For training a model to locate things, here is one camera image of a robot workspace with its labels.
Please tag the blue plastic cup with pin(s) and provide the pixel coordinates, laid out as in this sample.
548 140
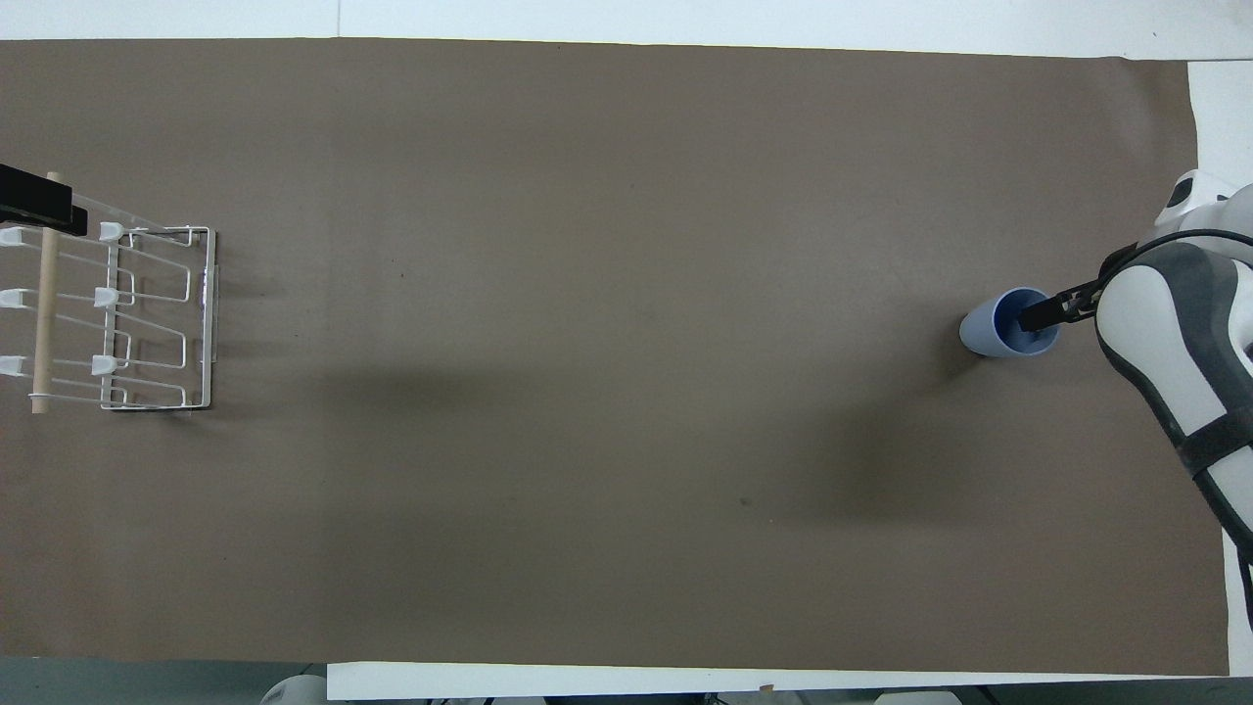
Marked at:
991 333

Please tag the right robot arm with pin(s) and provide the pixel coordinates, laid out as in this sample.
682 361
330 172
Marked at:
1160 328

